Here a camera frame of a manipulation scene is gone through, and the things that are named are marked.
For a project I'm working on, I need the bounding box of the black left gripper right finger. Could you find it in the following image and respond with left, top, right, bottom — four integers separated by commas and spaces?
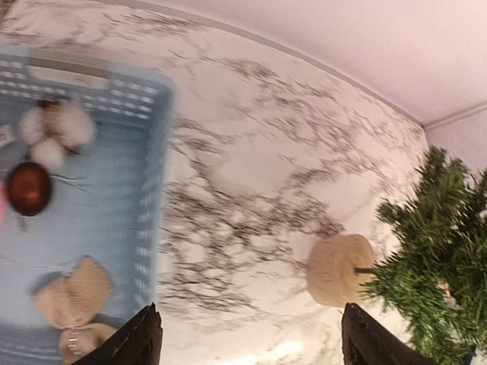
342, 303, 434, 365

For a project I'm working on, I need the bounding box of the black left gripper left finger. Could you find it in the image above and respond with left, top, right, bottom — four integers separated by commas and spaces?
89, 303, 163, 365

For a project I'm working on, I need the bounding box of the small green christmas tree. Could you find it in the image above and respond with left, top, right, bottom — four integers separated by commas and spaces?
306, 146, 487, 365

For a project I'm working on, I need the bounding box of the beige burlap bow ornament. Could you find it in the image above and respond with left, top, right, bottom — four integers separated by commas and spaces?
34, 257, 117, 364

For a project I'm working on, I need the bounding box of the light blue plastic basket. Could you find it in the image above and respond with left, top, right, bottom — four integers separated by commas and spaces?
1, 46, 174, 364

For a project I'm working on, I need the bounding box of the dark red ball ornament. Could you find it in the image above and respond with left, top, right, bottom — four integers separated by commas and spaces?
6, 161, 53, 217

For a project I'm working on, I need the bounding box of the white fluffy pompom ornament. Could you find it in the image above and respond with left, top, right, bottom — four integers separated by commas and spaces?
19, 99, 96, 172

